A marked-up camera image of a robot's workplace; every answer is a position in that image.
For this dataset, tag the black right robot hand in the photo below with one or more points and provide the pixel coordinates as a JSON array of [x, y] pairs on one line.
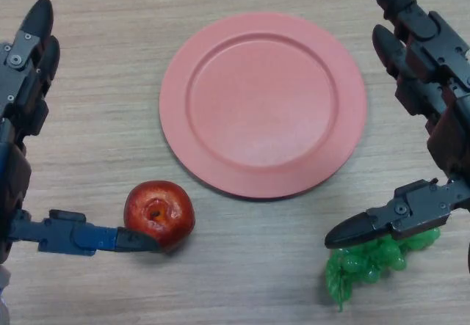
[[448, 94]]

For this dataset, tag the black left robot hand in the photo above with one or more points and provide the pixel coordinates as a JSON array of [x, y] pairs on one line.
[[18, 94]]

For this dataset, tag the red apple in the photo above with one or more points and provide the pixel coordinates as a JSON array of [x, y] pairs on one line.
[[165, 207]]

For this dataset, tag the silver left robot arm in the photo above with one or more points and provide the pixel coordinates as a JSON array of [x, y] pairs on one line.
[[3, 295]]

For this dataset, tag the pink round plate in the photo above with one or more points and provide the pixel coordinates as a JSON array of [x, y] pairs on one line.
[[262, 108]]

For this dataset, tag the green grape bunch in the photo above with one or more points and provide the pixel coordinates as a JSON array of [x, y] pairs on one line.
[[363, 262]]

